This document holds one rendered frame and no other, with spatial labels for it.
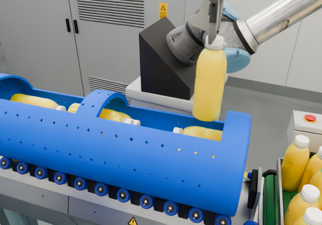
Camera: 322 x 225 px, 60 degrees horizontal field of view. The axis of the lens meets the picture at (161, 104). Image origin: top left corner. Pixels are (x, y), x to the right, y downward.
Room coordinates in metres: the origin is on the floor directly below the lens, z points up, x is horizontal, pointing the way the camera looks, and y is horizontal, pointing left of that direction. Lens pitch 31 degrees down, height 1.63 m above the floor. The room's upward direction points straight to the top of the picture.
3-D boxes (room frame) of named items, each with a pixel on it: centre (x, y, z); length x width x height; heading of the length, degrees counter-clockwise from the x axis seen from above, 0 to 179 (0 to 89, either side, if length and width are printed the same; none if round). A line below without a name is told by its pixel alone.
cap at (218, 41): (0.61, -0.12, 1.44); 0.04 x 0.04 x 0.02
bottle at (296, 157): (0.69, -0.44, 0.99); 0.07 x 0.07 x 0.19
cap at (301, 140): (0.69, -0.44, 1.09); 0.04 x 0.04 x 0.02
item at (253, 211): (0.57, -0.27, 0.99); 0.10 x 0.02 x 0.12; 162
